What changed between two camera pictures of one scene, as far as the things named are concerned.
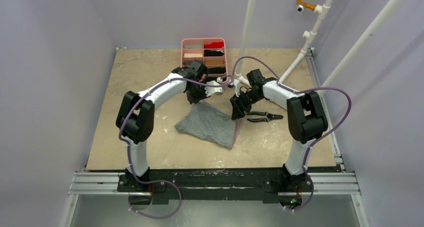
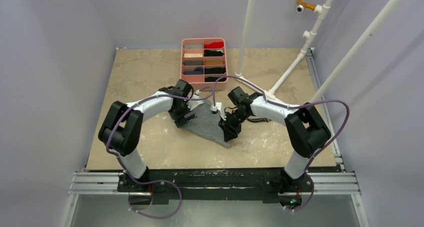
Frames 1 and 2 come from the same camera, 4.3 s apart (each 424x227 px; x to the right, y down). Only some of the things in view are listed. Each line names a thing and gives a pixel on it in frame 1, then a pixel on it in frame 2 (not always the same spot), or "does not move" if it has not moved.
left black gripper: [192, 99] → [179, 119]
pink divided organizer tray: [210, 51] does not move
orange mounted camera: [302, 5] does not move
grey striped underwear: [205, 121] does not move
